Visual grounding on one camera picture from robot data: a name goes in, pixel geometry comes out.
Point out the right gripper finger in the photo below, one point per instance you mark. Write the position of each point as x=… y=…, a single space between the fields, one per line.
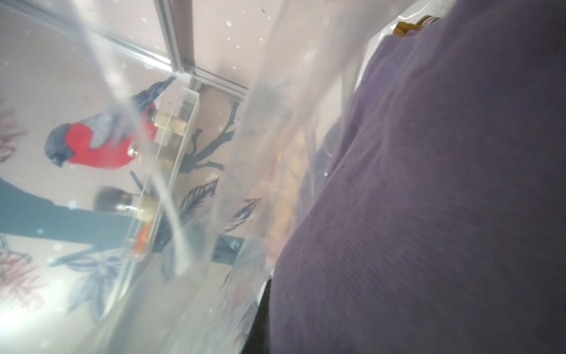
x=258 y=341

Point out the purple garment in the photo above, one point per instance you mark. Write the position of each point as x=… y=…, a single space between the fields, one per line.
x=441 y=225

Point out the clear plastic vacuum bag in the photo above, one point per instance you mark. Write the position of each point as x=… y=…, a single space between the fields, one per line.
x=78 y=79

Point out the small orange box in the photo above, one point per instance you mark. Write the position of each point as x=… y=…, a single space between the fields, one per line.
x=142 y=240

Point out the black lid spice jar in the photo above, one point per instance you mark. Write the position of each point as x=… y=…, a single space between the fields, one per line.
x=115 y=200

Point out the spice jar middle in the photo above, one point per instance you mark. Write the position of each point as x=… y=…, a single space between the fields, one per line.
x=164 y=155

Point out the spice jar rear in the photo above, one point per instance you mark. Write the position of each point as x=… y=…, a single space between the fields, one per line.
x=167 y=122

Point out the brown folded garment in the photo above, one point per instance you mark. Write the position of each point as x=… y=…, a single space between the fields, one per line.
x=403 y=28

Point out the white wire shelf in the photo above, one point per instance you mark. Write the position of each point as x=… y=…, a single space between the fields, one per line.
x=160 y=183

